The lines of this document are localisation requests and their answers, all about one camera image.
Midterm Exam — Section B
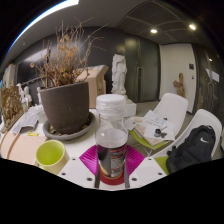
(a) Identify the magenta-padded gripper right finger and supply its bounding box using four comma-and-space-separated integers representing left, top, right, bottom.
123, 144, 168, 190

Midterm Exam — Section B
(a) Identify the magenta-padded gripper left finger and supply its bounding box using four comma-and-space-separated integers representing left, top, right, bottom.
58, 144, 102, 190

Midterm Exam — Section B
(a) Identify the clear plastic drink bottle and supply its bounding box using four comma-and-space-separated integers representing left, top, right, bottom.
95, 93, 129, 181

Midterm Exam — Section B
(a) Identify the green seat cushion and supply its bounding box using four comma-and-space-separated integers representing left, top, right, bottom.
129, 129, 168, 150
153, 155, 170, 176

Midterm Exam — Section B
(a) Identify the yellow-green mug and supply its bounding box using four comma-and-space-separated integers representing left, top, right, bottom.
35, 139, 71, 176

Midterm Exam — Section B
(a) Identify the grey plant saucer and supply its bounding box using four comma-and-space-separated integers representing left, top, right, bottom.
42, 111, 97, 141

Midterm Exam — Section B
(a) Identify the stack of papers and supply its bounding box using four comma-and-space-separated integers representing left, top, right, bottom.
123, 109, 176, 147

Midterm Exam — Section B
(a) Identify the black backpack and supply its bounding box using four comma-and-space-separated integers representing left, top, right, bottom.
165, 124, 217, 175

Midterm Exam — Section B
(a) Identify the dried plant in grey pot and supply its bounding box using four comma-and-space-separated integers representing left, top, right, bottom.
29, 19, 104, 135

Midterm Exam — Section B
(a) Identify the crumpled printed paper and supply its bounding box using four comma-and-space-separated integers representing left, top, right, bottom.
11, 104, 48, 135

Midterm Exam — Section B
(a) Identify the small white figurine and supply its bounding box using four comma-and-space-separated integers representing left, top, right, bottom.
23, 85, 33, 105

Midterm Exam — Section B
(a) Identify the cardboard box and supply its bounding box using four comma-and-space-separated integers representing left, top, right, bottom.
74, 64, 110, 109

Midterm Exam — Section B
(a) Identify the brown wooden figure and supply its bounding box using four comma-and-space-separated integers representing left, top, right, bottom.
172, 72, 186, 99

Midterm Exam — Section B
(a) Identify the white stone statue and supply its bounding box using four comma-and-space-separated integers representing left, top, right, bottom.
110, 53, 129, 96

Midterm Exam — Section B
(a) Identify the long ceiling light panel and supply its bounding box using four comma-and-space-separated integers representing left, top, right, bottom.
6, 0, 80, 54

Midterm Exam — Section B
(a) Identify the white pedestal block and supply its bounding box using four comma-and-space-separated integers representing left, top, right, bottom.
123, 94, 138, 118

